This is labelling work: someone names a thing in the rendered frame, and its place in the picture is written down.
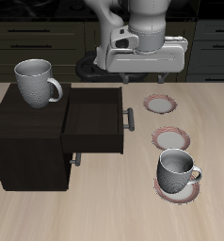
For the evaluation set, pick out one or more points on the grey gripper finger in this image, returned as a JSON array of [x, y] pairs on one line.
[[161, 77], [125, 77]]

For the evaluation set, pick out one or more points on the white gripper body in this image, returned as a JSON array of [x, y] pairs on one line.
[[145, 59]]

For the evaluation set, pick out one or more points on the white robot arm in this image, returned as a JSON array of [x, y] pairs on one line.
[[147, 19]]

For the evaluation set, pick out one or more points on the dark wooden cabinet drawer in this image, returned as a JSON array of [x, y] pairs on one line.
[[95, 122]]

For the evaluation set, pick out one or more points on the white dimpled porcelain mug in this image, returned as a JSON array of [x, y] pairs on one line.
[[37, 83], [175, 171]]

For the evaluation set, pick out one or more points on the dark wooden cabinet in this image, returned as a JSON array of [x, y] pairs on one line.
[[30, 141]]

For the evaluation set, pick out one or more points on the white plate with red rim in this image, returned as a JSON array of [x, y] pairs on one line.
[[171, 138], [183, 195], [160, 104]]

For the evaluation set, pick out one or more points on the dark kitchen cupboards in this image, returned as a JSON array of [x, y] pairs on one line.
[[38, 47]]

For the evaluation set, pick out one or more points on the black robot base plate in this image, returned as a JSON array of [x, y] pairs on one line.
[[85, 69]]

